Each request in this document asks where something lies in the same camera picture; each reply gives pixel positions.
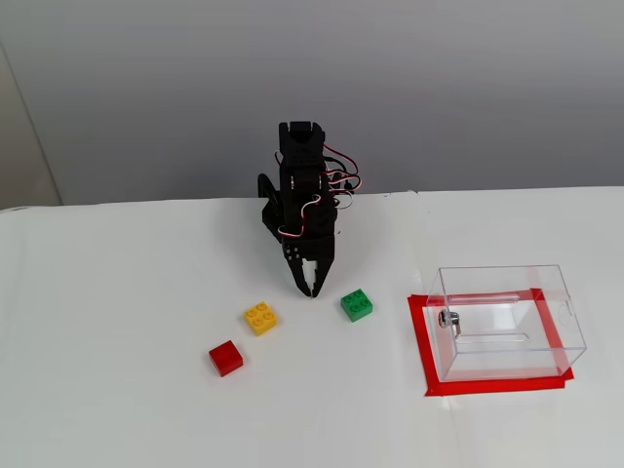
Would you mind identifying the black table clamp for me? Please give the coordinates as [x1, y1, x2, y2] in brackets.
[256, 173, 285, 215]

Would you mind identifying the green lego brick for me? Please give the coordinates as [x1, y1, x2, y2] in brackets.
[339, 288, 375, 323]

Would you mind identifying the red tape square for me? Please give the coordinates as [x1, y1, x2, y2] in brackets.
[407, 288, 575, 399]

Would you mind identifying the silver cam lock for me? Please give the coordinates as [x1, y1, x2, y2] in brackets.
[437, 309, 464, 338]

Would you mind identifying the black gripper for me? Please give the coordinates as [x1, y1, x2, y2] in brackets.
[278, 192, 339, 299]

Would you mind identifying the red lego brick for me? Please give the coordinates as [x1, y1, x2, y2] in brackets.
[208, 339, 245, 378]

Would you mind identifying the yellow lego brick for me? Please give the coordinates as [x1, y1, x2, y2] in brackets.
[243, 300, 281, 337]

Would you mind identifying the transparent acrylic box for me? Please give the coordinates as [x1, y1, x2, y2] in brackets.
[426, 263, 588, 384]

